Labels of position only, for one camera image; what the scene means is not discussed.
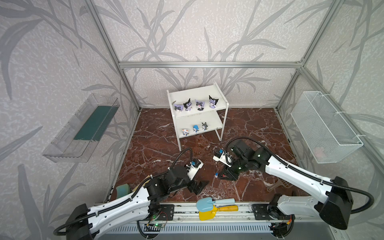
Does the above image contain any grey blue small figurine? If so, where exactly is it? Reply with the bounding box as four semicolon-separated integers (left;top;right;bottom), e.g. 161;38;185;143
202;123;208;131

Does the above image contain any green circuit board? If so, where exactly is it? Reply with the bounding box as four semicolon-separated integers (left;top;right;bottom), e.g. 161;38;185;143
145;222;167;232

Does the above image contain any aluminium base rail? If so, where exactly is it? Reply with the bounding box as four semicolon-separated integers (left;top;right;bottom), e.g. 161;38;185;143
89;200;340;224

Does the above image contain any pink white small figurine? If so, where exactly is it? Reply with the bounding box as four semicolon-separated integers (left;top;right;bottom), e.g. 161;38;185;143
182;129;189;137

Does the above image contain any pink item in basket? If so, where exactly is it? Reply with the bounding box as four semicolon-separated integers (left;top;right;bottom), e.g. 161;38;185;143
313;147;327;161

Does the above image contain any black-headed purple figurine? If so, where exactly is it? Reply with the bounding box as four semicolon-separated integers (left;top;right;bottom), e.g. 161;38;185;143
183;99;193;112

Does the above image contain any clear plastic wall tray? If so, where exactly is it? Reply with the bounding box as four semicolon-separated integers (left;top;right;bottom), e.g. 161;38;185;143
42;94;120;163

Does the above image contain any light blue toy shovel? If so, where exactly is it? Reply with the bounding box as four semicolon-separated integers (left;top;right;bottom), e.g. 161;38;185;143
196;197;235;213

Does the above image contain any white two-tier metal shelf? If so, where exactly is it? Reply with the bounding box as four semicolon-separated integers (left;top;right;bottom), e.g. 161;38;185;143
167;83;229;150

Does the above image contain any white wire mesh basket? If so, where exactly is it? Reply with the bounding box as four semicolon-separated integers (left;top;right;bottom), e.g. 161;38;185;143
291;91;364;164

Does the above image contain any black white red figurine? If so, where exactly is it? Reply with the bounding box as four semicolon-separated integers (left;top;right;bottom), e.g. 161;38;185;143
209;95;219;109

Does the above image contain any black eared purple figurine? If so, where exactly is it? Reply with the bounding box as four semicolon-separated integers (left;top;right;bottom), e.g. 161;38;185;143
174;104;184;112

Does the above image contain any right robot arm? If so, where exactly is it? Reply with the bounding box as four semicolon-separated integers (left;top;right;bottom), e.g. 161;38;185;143
213;137;375;230

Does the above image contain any pale green plastic object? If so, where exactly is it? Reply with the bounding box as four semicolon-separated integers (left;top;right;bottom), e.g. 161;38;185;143
116;184;131;199

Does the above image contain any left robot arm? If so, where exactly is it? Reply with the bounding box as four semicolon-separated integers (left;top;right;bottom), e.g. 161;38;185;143
53;155;208;240

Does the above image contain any blue-capped small figurine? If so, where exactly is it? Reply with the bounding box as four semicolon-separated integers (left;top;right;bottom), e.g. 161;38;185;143
193;125;200;133

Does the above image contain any yellow toy shovel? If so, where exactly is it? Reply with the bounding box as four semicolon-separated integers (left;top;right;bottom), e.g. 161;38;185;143
199;205;239;221

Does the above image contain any brown plastic toy rake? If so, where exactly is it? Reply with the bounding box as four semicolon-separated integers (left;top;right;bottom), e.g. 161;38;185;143
267;179;293;192

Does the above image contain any aluminium cage frame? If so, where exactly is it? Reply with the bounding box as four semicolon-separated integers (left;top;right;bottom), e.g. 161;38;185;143
84;1;374;214

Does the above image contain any purple pale figurine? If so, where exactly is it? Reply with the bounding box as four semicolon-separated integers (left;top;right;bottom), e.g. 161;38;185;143
195;100;205;111

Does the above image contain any yellow sponge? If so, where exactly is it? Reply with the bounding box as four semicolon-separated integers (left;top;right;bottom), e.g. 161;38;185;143
136;176;152;190

